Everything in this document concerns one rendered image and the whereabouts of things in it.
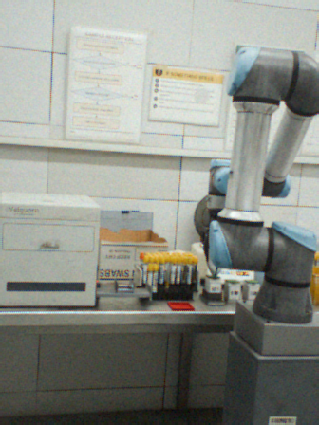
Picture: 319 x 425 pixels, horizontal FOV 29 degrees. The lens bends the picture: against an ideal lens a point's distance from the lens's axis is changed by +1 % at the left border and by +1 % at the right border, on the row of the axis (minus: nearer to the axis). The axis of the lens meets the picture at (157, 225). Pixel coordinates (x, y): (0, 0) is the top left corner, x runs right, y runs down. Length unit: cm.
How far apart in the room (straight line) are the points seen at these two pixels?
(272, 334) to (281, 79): 60
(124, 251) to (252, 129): 77
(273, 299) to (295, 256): 12
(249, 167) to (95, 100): 101
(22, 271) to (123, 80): 94
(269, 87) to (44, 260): 77
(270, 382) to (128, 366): 112
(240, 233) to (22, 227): 61
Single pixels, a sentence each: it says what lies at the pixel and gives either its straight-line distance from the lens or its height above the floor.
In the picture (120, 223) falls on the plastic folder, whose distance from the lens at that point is 240.
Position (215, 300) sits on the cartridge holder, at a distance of 193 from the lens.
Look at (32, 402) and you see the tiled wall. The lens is 259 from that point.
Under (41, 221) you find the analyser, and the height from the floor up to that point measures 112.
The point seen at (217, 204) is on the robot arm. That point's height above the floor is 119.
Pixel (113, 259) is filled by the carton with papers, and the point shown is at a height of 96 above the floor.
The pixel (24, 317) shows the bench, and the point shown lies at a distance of 175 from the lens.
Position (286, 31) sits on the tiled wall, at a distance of 262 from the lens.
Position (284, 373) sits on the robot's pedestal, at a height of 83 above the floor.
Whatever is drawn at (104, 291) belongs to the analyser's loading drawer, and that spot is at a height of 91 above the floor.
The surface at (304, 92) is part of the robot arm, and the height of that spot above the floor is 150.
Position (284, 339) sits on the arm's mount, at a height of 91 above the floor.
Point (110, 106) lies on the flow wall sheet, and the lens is 237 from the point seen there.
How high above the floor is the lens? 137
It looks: 8 degrees down
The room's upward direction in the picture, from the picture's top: 4 degrees clockwise
